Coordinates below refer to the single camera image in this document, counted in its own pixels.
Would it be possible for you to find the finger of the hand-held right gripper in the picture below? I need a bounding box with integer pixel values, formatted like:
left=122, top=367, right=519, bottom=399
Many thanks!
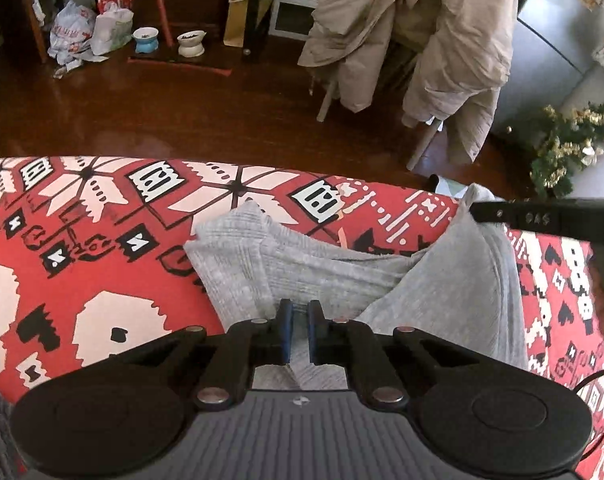
left=469, top=200, right=512, bottom=227

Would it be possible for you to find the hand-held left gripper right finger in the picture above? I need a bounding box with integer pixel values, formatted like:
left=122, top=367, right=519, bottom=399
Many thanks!
left=307, top=300, right=482, bottom=409

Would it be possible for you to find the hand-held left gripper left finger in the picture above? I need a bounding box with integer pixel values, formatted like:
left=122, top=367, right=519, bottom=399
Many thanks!
left=114, top=299, right=293, bottom=409

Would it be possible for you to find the grey polo shirt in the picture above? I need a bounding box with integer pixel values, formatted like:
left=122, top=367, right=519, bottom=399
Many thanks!
left=183, top=183, right=530, bottom=391

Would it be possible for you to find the christmas tree with gold tinsel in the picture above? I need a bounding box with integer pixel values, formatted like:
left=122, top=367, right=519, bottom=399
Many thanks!
left=529, top=100, right=604, bottom=198

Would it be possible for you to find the wooden chair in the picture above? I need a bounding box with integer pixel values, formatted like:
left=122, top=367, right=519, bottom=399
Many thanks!
left=309, top=35, right=445, bottom=172

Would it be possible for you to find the silver refrigerator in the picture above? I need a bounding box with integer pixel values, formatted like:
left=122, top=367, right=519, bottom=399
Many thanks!
left=489, top=0, right=604, bottom=136

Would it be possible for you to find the beige padded coat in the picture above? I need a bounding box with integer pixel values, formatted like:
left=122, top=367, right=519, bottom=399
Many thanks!
left=298, top=0, right=521, bottom=165

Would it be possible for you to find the red patterned blanket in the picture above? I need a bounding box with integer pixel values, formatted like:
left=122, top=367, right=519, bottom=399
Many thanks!
left=0, top=156, right=604, bottom=480

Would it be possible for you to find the brown pet mat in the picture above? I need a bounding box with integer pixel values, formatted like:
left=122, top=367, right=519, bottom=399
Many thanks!
left=127, top=52, right=233, bottom=78

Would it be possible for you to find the white pet bowl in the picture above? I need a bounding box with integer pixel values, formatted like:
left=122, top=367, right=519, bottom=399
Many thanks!
left=177, top=30, right=207, bottom=58

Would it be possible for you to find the black metal desk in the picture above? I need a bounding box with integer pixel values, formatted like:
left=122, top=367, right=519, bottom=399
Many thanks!
left=242, top=0, right=267, bottom=63

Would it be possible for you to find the yellow paper bag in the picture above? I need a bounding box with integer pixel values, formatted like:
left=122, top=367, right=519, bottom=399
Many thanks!
left=223, top=0, right=273, bottom=48

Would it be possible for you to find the blue pet bowl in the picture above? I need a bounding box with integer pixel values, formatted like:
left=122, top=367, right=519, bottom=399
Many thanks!
left=133, top=26, right=159, bottom=55

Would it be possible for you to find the red broom stick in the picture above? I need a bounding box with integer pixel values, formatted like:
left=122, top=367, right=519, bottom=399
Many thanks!
left=149, top=0, right=173, bottom=46

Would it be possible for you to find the plain white plastic bag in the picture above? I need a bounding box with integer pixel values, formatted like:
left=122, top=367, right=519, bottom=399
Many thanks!
left=91, top=2, right=134, bottom=56

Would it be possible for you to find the white red printed plastic bag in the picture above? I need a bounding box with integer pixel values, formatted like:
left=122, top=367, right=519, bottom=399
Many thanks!
left=48, top=0, right=98, bottom=63

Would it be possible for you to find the black cable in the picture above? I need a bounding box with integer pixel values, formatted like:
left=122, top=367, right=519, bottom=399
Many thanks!
left=572, top=367, right=604, bottom=461

